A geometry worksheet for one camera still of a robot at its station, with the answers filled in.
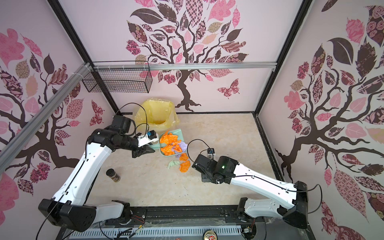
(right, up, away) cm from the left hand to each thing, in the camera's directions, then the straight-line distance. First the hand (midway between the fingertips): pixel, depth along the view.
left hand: (150, 148), depth 72 cm
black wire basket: (-40, +50, +50) cm, 81 cm away
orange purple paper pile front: (+13, +2, -3) cm, 13 cm away
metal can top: (+29, -34, -12) cm, 46 cm away
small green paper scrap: (+8, -12, +20) cm, 25 cm away
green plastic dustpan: (+13, +8, +4) cm, 16 cm away
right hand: (+28, -12, 0) cm, 31 cm away
